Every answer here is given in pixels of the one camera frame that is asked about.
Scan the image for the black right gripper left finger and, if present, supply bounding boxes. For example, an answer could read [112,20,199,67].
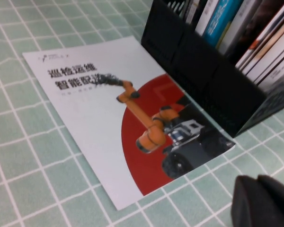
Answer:
[231,175,284,227]

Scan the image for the white spine car suspension book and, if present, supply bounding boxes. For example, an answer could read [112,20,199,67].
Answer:
[252,46,284,93]

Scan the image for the black mesh book holder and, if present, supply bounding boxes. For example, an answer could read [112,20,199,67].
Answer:
[141,0,284,138]

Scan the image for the grey spine orange-band book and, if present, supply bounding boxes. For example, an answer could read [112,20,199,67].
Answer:
[217,0,264,57]

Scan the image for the blue spine mechanism book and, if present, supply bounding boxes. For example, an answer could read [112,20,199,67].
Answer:
[202,0,244,48]

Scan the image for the white spine orange-band book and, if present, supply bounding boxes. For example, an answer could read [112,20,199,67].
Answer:
[195,0,220,36]

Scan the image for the grey spine thin book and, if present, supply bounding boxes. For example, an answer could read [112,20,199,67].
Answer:
[184,0,201,25]

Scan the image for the white thin magazine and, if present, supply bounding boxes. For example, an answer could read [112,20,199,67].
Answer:
[240,20,284,77]

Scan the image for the red cover brochure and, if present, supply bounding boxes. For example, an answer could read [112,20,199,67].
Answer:
[235,0,284,70]

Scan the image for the dark cover floppy magazine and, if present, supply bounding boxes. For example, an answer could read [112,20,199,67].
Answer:
[226,0,284,66]

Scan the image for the green white checkered tablecloth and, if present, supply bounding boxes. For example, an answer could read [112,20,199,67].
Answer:
[0,0,284,227]

